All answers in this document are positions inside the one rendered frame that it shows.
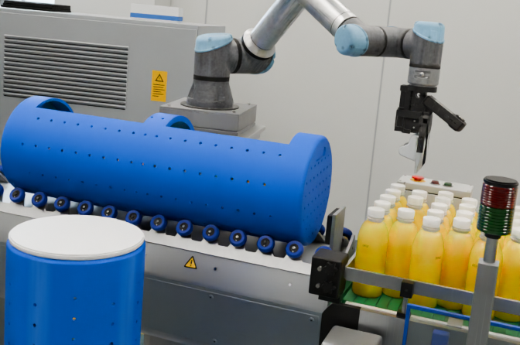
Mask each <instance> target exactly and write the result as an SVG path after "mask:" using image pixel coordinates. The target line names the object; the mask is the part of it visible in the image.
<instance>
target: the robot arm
mask: <svg viewBox="0 0 520 345"><path fill-rule="evenodd" d="M304 10H307V11H308V13H309V14H311V16H312V17H314V18H315V19H316V20H317V21H318V22H319V23H320V24H321V25H322V26H323V27H324V28H325V29H326V30H327V31H328V32H329V33H330V34H331V35H332V36H333V37H334V44H335V46H336V48H337V51H338V52H339V53H340V54H342V55H345V56H352V57H358V56H375V57H396V58H403V59H410V61H409V74H408V80H407V82H408V83H409V84H408V85H407V84H403V85H400V91H401V94H400V102H399V107H398V109H397V110H396V116H395V129H394V131H398V132H402V133H406V134H410V133H415V134H414V135H412V136H411V137H410V140H409V142H406V143H405V144H404V146H402V147H400V148H399V155H401V156H403V157H406V158H407V159H411V160H412V161H414V162H415V171H414V173H417V172H418V171H419V170H420V169H421V168H422V167H423V165H424V164H425V163H426V155H427V150H428V145H429V134H430V131H431V128H432V122H433V113H435V114H436V115H437V116H439V117H440V118H441V119H443V120H444V121H445V122H446V123H447V124H448V126H449V127H450V128H451V129H453V130H454V131H455V132H460V131H462V130H463V129H464V127H465V126H466V125H467V123H466V122H465V120H464V119H463V118H462V117H461V116H459V115H458V114H454V113H453V112H452V111H451V110H450V109H449V108H447V107H446V106H445V105H443V104H442V103H441V102H439V101H438V100H437V99H435V97H433V96H432V95H427V93H436V92H437V87H436V86H437V85H439V79H440V68H441V61H442V55H443V44H444V43H445V39H444V34H445V25H444V24H442V23H441V22H424V21H416V22H415V23H414V27H413V28H412V29H407V28H399V27H394V26H387V27H384V26H368V25H366V24H365V23H363V22H362V21H361V20H360V19H359V18H358V17H357V16H356V15H355V14H354V13H353V12H352V11H351V10H350V9H348V8H347V7H346V6H345V5H344V4H343V3H342V2H341V1H339V0H275V2H274V3H273V4H272V6H271V7H270V9H269V10H268V11H267V12H266V13H265V15H264V16H263V17H262V19H261V20H260V21H259V23H258V24H257V25H256V27H255V28H251V29H248V30H246V31H245V33H244V34H243V36H242V37H241V38H233V37H232V35H231V34H230V33H208V34H203V35H200V36H198V37H197V39H196V45H195V48H194V51H195V55H194V69H193V83H192V86H191V88H190V91H189V93H188V96H187V98H186V103H187V104H188V105H191V106H195V107H201V108H232V107H233V104H234V101H233V97H232V93H231V88H230V84H229V80H230V73H232V74H233V73H241V74H254V75H256V74H260V73H266V72H267V71H269V70H270V69H271V68H272V65H273V64H274V62H275V61H274V59H275V44H276V43H277V42H278V41H279V40H280V39H281V38H282V36H283V35H284V34H285V33H286V31H287V30H288V29H289V27H290V26H291V25H292V24H293V23H294V22H295V21H296V20H297V19H298V17H299V16H300V15H301V14H302V12H303V11H304ZM418 93H420V94H419V97H418V96H417V94H418ZM396 123H397V124H396Z"/></svg>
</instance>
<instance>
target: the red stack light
mask: <svg viewBox="0 0 520 345"><path fill-rule="evenodd" d="M517 195H518V187H515V188H503V187H497V186H491V185H488V184H486V183H485V182H483V183H482V188H481V199H480V203H481V204H483V205H485V206H487V207H492V208H496V209H502V210H511V209H514V208H515V207H516V201H517Z"/></svg>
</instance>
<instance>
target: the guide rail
mask: <svg viewBox="0 0 520 345"><path fill-rule="evenodd" d="M403 279H406V280H410V281H414V282H415V285H414V291H413V294H416V295H422V296H426V297H430V298H434V299H442V300H446V301H449V302H456V303H460V304H464V305H469V306H472V301H473V295H474V292H472V291H467V290H463V289H456V288H452V287H448V286H444V285H437V284H433V283H428V282H421V281H416V280H412V279H408V278H401V277H397V276H393V275H386V274H382V273H377V272H370V271H366V270H362V269H358V268H351V267H347V270H346V278H345V280H348V281H352V282H359V283H362V284H366V285H373V286H377V287H382V288H386V289H392V290H396V291H400V290H401V284H402V280H403ZM492 310H494V311H499V312H503V313H509V314H513V315H517V316H520V301H518V300H514V299H506V298H502V297H498V296H495V297H494V305H493V309H492Z"/></svg>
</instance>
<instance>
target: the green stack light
mask: <svg viewBox="0 0 520 345"><path fill-rule="evenodd" d="M514 216H515V208H514V209H511V210H502V209H496V208H492V207H487V206H485V205H483V204H481V203H480V204H479V210H478V216H477V226H476V228H477V229H478V230H479V231H481V232H484V233H486V234H492V235H498V236H507V235H510V234H511V232H512V227H513V220H514Z"/></svg>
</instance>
